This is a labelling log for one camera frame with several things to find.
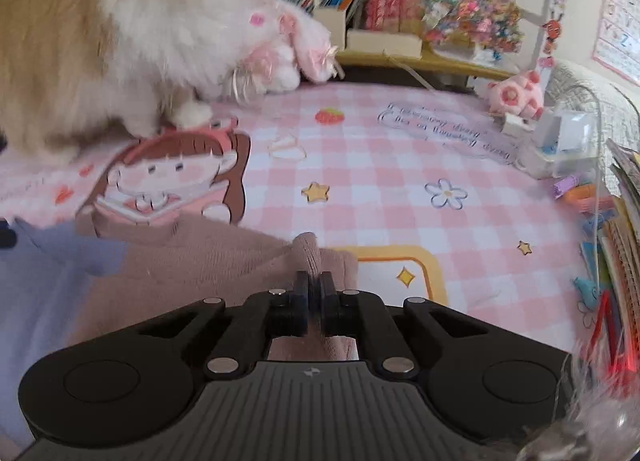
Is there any pink and purple sweater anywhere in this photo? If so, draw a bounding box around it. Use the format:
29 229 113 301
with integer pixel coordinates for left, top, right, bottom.
1 213 358 458

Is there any pink checkered cartoon bedsheet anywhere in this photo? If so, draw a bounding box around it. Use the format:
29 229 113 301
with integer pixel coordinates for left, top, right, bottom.
1 84 597 349

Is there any white plastic box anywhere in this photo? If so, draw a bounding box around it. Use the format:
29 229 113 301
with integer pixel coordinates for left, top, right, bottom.
514 109 597 180

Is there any white pink plush bunny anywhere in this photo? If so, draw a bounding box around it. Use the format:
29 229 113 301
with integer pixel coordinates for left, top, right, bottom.
226 0 344 103

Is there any small pink plush toy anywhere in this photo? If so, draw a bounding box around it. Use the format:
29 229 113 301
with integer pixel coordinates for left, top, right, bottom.
487 70 544 120

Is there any orange and white cat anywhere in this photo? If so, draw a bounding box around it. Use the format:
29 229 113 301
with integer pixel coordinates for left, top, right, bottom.
1 0 260 166

